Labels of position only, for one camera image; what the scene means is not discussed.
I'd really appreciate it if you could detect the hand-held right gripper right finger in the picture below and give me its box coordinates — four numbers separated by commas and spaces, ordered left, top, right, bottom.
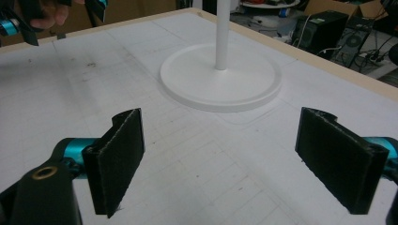
295, 106, 390, 216

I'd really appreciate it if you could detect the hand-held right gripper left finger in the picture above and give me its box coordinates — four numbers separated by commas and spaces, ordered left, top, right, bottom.
82, 107, 145, 219

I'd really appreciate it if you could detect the white hook stand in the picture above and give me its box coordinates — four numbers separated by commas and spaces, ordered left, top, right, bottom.
159, 0, 283, 113

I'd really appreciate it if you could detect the open computer case with fan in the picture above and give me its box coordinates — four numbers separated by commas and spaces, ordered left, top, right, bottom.
330, 15, 382, 68

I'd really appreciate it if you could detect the black round stool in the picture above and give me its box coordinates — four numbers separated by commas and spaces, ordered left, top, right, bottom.
389, 42, 398, 68

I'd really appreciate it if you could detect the black computer tower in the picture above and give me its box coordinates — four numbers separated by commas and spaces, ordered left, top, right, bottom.
291, 10, 352, 60

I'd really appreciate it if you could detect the brown cardboard box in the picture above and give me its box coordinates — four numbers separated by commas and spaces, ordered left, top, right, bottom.
302, 0, 393, 21

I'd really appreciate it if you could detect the round white table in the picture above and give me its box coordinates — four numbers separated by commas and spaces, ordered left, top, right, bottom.
239, 0, 302, 10

